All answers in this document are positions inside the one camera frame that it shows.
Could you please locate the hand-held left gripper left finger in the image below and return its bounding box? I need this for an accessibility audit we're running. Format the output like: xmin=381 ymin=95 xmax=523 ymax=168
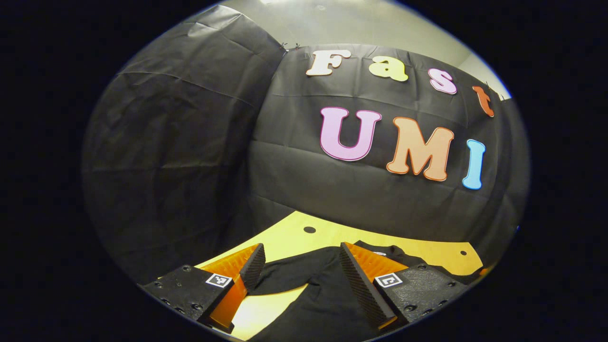
xmin=142 ymin=243 xmax=266 ymax=333

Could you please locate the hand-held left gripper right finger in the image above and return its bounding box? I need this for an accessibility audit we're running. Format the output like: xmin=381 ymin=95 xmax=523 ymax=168
xmin=339 ymin=241 xmax=471 ymax=331

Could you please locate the black t-shirt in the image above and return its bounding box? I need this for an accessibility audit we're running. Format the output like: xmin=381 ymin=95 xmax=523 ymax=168
xmin=245 ymin=240 xmax=481 ymax=342

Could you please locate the black backdrop cloth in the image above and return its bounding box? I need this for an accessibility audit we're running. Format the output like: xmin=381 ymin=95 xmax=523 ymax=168
xmin=81 ymin=5 xmax=531 ymax=285

